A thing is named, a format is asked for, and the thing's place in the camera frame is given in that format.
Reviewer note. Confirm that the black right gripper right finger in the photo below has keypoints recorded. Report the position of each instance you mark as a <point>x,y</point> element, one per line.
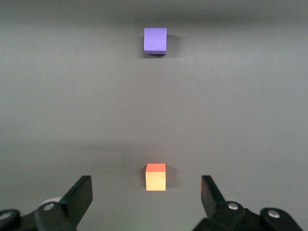
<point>213,199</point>

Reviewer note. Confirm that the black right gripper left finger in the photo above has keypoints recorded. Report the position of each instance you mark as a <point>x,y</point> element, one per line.
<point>77,202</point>

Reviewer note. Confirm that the orange cube block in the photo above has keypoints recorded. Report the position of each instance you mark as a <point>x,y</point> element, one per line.
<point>156,180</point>

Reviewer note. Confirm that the purple cube block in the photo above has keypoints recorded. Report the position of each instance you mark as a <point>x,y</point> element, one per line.
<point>155,38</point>

